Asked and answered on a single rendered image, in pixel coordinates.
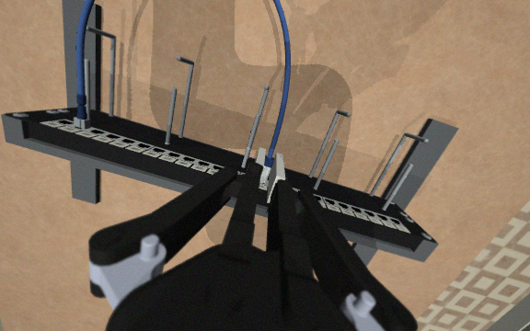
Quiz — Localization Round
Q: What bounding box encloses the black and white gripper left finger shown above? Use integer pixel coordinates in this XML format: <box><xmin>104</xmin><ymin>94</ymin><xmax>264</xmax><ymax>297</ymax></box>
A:
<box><xmin>88</xmin><ymin>148</ymin><xmax>266</xmax><ymax>319</ymax></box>

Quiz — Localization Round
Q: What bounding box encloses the white network cable plug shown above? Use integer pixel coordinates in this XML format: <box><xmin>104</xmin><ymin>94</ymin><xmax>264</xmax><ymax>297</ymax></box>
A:
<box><xmin>260</xmin><ymin>155</ymin><xmax>274</xmax><ymax>183</ymax></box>

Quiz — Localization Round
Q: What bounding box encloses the dark blue cable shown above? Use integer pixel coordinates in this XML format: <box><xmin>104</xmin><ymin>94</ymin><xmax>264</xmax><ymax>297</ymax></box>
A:
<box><xmin>76</xmin><ymin>0</ymin><xmax>291</xmax><ymax>158</ymax></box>

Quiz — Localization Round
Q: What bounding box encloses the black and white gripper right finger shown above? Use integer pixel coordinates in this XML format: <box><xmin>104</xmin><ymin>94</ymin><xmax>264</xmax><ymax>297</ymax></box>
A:
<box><xmin>266</xmin><ymin>153</ymin><xmax>418</xmax><ymax>331</ymax></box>

